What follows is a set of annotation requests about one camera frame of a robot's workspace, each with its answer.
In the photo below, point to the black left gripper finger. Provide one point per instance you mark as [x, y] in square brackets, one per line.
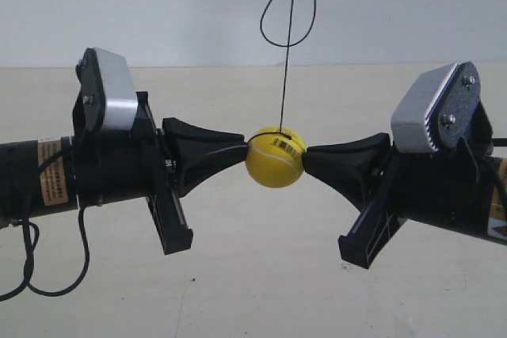
[179, 132]
[197, 161]

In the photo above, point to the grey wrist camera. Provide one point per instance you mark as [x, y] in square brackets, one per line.
[108, 93]
[437, 109]

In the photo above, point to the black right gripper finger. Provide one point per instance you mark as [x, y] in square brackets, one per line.
[354, 174]
[372, 146]

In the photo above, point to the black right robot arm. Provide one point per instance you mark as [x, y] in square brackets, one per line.
[499, 199]

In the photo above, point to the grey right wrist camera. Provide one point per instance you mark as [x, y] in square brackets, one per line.
[437, 109]

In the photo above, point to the yellow tennis ball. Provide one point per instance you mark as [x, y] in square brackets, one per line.
[275, 157]

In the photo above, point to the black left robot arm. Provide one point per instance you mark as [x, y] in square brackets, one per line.
[37, 175]

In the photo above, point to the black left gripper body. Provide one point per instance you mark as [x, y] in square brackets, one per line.
[114, 166]

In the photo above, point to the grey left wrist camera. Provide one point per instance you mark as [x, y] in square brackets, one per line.
[108, 93]

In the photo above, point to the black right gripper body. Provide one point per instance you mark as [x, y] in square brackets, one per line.
[452, 191]

